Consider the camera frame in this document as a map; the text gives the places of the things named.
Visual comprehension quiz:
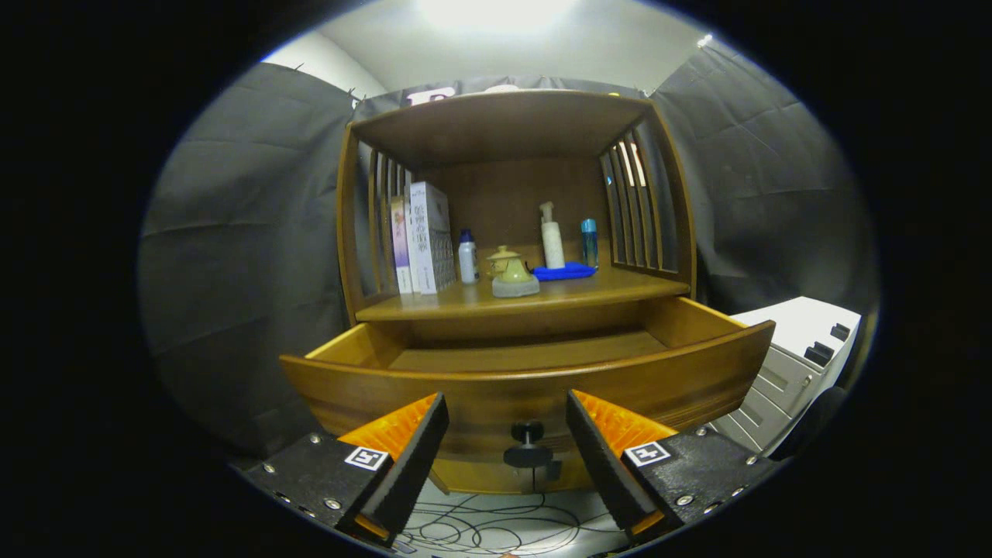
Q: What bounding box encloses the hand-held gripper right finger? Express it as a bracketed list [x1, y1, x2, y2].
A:
[565, 389, 778, 537]

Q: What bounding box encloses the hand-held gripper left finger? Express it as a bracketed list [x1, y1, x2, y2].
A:
[246, 392, 451, 548]

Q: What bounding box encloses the wooden drawer with black knob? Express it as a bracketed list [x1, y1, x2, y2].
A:
[279, 296, 776, 494]

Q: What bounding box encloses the wooden countertop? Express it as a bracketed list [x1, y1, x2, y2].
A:
[355, 263, 691, 322]

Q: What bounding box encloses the white drawer unit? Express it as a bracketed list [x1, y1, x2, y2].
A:
[709, 296, 863, 456]

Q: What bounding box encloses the brown wooden cabinet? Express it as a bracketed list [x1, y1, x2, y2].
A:
[336, 89, 698, 497]

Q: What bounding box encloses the blue folded cloth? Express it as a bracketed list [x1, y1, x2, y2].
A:
[532, 262, 598, 281]

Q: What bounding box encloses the white bottle with blue cap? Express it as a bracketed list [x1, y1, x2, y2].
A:
[457, 229, 479, 284]

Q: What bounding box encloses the purple book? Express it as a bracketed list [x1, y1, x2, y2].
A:
[390, 196, 413, 295]

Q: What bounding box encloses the white pump bottle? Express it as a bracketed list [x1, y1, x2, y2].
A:
[539, 201, 567, 270]

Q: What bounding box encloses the white boxed book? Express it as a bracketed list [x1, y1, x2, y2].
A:
[407, 181, 457, 295]

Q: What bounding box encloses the black backdrop cloth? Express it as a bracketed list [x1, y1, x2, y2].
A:
[139, 35, 880, 458]

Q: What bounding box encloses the large ceiling lamp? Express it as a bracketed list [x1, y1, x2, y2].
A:
[415, 0, 578, 32]

